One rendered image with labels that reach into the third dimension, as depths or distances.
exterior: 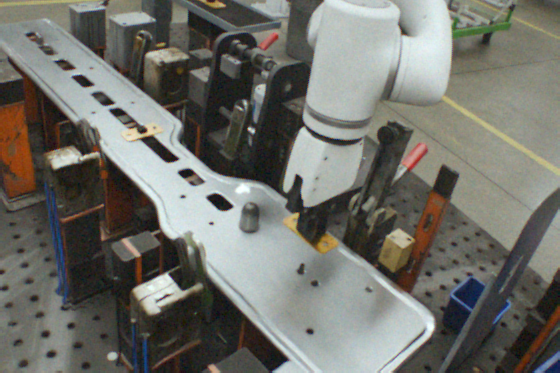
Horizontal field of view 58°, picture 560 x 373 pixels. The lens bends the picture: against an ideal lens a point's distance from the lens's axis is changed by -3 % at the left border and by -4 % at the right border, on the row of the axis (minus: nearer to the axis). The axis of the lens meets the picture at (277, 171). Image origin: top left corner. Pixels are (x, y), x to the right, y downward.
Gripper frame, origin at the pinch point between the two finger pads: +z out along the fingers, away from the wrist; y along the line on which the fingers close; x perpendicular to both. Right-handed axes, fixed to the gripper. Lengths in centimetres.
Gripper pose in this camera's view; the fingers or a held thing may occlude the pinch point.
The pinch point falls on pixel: (313, 220)
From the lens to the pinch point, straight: 74.5
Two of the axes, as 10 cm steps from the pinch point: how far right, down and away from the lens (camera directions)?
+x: 6.7, 5.0, -5.5
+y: -7.3, 3.0, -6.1
